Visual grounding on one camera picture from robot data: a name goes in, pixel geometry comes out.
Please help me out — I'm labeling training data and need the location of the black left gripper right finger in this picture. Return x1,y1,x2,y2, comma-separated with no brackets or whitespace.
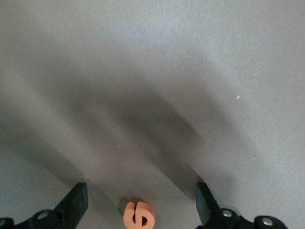
196,182,288,229

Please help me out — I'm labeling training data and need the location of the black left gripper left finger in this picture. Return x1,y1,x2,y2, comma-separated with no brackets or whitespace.
0,182,89,229

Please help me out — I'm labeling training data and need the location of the brown table cover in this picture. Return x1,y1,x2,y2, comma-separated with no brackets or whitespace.
0,0,305,229

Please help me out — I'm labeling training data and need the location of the orange letter e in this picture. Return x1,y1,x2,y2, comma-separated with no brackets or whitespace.
119,197,156,229

